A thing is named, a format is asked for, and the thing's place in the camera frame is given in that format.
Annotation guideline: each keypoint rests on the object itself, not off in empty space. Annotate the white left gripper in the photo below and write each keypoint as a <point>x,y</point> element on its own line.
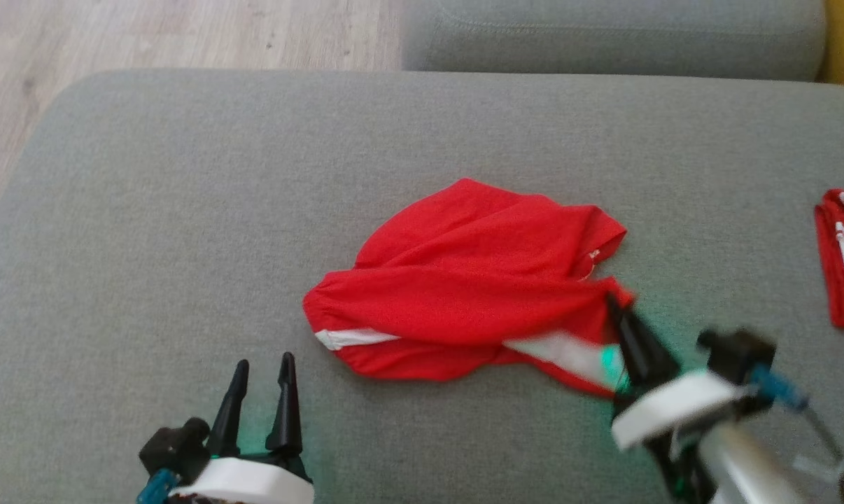
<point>254,483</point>

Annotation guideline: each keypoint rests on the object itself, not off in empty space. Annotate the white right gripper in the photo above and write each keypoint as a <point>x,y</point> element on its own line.
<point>674,409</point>

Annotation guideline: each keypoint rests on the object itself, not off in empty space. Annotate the red garment with white panels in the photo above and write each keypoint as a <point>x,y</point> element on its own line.
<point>464,280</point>

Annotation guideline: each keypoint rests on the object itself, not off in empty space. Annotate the red shorts with white stripes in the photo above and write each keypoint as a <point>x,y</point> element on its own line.
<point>838,280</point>

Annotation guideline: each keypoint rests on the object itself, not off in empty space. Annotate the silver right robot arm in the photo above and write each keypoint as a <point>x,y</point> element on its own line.
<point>744,469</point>

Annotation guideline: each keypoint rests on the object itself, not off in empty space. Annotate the large grey fabric sofa seat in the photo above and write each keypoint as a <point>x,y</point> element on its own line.
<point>184,245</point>

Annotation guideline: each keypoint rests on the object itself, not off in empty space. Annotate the grey sofa section with seam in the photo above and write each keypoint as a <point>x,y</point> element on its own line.
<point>604,38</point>

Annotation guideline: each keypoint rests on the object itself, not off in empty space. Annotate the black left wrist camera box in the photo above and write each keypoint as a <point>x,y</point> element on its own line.
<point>173,448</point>

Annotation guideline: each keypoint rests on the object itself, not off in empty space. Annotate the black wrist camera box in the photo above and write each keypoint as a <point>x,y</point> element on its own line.
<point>173,448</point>
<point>740,353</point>

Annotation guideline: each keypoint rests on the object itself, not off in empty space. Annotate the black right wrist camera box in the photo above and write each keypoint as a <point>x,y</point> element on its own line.
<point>740,353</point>

